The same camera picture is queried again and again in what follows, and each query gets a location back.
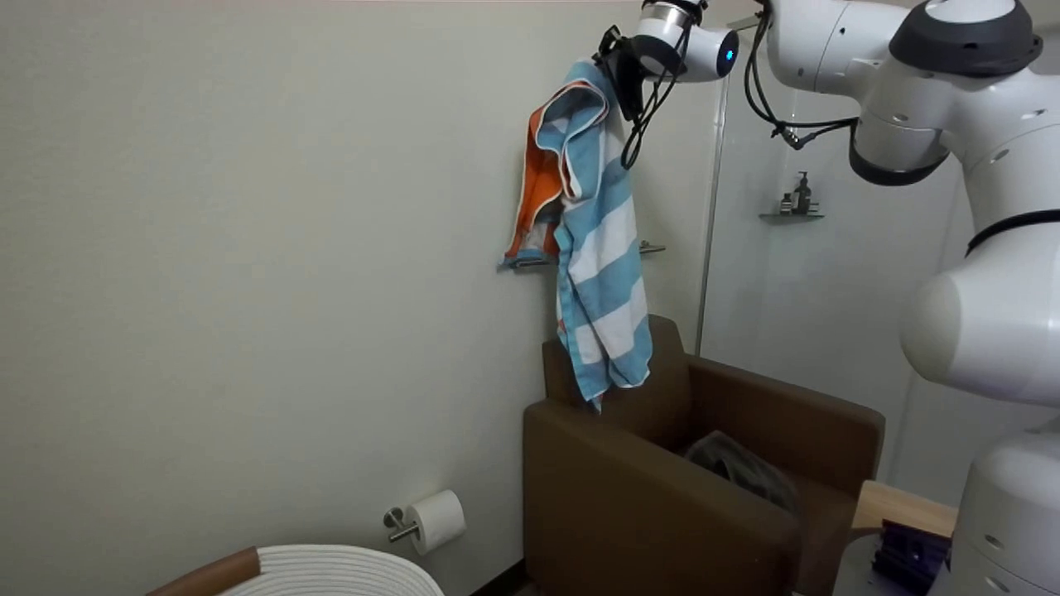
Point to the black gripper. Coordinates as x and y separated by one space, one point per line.
623 71

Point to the chrome toilet paper holder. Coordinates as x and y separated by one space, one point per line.
397 520

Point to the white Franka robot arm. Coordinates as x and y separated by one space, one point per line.
971 308

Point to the light wooden side table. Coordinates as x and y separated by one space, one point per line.
898 509

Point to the white toilet paper roll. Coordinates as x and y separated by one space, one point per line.
438 519

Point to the purple object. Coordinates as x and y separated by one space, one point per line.
911 559

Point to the glass corner shower shelf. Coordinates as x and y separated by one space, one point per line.
793 215

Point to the small dark bottle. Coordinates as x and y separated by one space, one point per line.
795 197

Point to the glass shower enclosure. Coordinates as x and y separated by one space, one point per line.
816 308

